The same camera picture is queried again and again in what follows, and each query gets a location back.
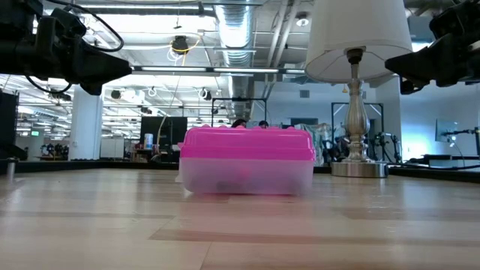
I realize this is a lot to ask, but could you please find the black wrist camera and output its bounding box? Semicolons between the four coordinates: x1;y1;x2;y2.
429;0;480;41
50;7;88;38

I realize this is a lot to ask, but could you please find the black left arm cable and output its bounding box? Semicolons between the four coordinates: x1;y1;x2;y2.
24;74;73;95
44;0;125;53

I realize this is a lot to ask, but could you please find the small metal post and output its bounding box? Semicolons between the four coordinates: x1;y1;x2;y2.
5;157;18;180

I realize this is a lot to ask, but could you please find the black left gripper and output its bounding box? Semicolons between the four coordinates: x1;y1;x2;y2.
35;16;133;96

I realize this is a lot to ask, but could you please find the wall monitor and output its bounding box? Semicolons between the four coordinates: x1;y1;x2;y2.
434;119;459;143

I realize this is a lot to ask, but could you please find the black ceiling camera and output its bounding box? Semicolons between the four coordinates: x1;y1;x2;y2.
171;35;190;56

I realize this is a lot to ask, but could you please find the white pillar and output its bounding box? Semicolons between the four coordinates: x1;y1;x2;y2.
67;84;104;161

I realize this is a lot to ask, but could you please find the black table edge frame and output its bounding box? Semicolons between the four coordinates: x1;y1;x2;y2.
0;160;480;185

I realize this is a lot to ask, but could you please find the silver lamp with white shade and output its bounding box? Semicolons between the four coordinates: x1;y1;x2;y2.
304;0;416;179

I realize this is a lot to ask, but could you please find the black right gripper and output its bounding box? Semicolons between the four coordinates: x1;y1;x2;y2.
385;31;480;95

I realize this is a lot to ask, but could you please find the clear plastic supply box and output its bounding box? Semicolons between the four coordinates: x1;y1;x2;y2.
175;156;315;197

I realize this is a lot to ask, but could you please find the silver air duct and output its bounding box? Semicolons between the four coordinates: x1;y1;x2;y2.
213;0;256;121

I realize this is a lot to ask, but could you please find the white cabinet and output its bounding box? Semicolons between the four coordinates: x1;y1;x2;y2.
99;137;125;159

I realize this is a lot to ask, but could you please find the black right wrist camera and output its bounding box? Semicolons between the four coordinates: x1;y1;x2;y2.
429;0;480;41

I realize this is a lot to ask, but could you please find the black monitor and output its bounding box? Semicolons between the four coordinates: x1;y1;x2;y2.
140;116;188;153

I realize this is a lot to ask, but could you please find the plastic tarp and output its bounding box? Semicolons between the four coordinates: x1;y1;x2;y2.
299;122;346;167

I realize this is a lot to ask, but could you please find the pink plastic pencil case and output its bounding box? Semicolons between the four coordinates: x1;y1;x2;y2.
177;124;317;163

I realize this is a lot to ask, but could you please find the black room divider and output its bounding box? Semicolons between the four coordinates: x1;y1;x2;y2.
0;89;20;161

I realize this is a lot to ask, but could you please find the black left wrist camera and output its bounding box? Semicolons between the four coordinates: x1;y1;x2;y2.
50;7;88;38

